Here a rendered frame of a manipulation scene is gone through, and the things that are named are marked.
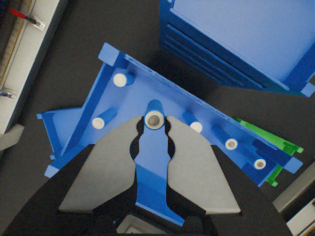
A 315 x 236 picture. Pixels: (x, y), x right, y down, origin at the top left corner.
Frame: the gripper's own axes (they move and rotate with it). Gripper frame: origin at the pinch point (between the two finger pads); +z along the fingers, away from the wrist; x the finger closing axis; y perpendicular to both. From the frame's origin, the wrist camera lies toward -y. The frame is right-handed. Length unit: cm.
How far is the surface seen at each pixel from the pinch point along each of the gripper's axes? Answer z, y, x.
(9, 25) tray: 43, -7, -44
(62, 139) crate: 46, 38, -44
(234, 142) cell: 6.4, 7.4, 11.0
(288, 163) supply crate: 4.4, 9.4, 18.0
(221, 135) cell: 8.1, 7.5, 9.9
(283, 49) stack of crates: 23.8, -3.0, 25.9
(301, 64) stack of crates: 21.9, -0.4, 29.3
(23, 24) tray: 45, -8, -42
